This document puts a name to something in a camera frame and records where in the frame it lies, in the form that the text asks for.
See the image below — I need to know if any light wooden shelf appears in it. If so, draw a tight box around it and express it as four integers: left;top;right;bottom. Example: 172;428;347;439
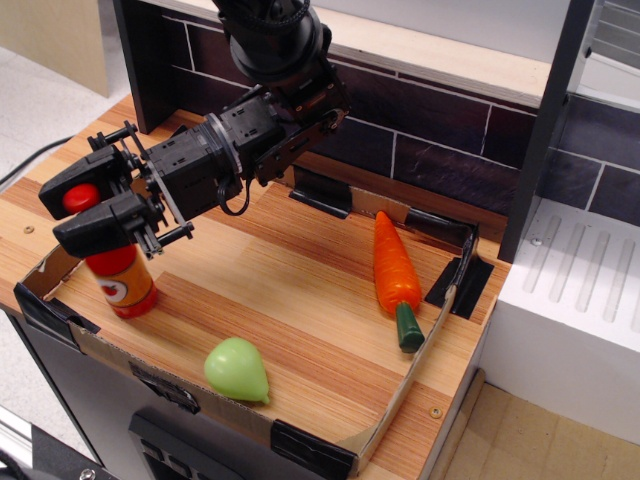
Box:
144;0;551;110

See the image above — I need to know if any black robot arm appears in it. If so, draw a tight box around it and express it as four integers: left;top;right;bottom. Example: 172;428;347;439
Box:
39;1;350;259

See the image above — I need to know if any white toy sink drainboard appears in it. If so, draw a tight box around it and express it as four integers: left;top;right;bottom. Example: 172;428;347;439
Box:
480;200;639;443

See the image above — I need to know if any green toy pear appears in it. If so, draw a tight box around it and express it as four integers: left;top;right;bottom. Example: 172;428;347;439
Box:
204;337;270;404

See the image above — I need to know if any cardboard fence with black tape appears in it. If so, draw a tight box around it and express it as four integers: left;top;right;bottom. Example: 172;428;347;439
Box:
17;184;508;479

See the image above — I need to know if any black vertical post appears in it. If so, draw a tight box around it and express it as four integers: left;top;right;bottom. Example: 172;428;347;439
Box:
498;0;603;263

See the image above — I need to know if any orange toy carrot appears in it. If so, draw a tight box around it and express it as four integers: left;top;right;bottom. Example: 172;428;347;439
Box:
373;211;425;353

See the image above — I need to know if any black left side panel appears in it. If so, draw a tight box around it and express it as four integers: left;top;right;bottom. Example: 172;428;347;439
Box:
113;0;177;134

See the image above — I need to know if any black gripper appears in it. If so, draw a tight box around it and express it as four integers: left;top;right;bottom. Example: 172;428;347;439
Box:
38;119;245;259

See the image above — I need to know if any black cable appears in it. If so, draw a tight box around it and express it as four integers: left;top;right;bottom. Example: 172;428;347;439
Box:
0;135;74;185

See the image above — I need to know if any black toy oven front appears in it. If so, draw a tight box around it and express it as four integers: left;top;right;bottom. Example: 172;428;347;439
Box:
128;411;244;480

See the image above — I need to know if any red toy hot sauce bottle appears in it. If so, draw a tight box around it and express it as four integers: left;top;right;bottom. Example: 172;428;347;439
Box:
62;182;159;320

